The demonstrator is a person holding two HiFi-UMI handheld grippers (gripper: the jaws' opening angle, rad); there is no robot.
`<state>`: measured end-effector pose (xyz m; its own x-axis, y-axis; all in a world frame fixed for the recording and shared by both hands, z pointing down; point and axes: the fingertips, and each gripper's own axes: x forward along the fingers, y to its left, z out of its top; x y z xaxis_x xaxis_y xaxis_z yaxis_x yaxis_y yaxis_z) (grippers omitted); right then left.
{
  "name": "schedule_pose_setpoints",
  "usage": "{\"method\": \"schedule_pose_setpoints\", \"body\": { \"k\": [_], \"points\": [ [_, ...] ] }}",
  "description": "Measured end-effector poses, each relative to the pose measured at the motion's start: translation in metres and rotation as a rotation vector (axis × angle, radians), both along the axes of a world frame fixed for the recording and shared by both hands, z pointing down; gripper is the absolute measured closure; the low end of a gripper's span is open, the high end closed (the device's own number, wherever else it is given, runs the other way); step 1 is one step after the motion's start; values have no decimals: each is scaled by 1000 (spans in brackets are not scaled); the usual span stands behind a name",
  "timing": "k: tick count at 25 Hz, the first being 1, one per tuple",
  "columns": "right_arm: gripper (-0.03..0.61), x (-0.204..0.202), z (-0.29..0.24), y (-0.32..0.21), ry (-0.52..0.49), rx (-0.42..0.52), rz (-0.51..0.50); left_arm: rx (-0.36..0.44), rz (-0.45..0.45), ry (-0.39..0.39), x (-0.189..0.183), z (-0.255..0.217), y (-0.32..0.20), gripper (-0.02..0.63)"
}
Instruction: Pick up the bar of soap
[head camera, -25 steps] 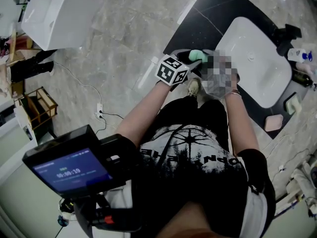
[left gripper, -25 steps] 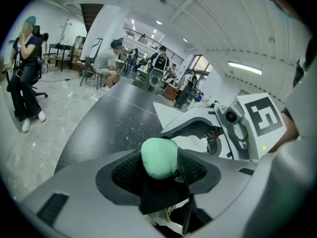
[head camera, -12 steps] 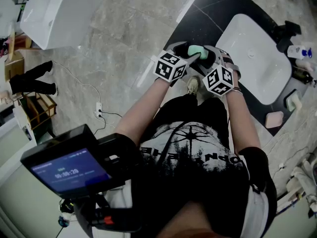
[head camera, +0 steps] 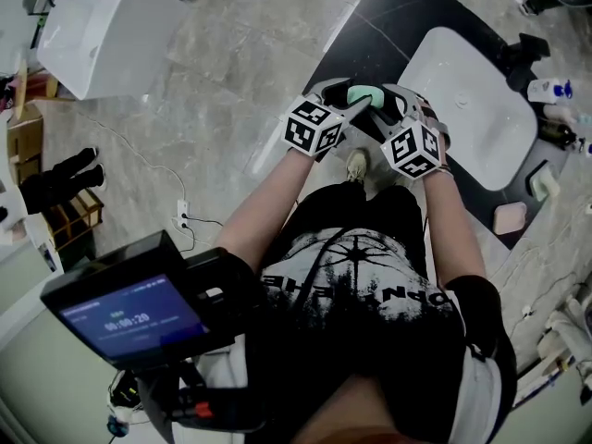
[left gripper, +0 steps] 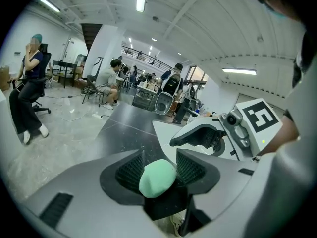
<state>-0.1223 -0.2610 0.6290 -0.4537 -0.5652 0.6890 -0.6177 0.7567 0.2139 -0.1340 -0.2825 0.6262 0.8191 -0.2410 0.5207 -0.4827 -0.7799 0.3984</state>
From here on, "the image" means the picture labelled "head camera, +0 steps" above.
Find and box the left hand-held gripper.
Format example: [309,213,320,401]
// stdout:
[279,77,375,164]

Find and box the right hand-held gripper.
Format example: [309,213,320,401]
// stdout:
[368,83,441,180]

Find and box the green soap bar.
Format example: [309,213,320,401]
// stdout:
[346,84,385,109]

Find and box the pink soap dish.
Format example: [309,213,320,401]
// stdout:
[492,201,528,236]

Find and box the pale green soap dish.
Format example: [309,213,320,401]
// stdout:
[528,159,559,202]

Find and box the white soap bar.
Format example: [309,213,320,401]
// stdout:
[538,166,561,198]

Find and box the grey shoulder bag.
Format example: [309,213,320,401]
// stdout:
[462,339,517,444]

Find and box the person's left forearm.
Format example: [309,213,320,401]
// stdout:
[215,148,320,272]

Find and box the person's right forearm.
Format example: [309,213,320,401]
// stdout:
[423,171,487,286]

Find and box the person's right hand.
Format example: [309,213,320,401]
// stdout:
[414,94,451,157]

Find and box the white sink basin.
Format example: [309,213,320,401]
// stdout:
[397,26,540,192]

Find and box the person's left shoe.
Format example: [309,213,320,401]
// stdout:
[345,148,369,185]

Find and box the black vanity cabinet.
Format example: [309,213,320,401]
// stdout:
[302,0,571,251]

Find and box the black faucet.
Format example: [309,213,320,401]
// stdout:
[501,32,551,91]

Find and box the white bottle blue cap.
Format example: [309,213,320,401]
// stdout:
[526,78,574,105]

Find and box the dark glass pump bottle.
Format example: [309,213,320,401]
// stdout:
[538,117,585,150]

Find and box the pale pink pump bottle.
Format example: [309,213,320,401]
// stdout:
[543,104,592,127]

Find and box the person's black printed shirt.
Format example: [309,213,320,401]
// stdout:
[184,227,519,444]

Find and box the wooden stool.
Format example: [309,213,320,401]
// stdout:
[48,187,105,252]

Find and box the person's bare neck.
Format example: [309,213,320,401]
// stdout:
[295,375,408,444]

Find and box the black chest-mounted monitor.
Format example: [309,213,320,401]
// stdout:
[40,229,237,372]

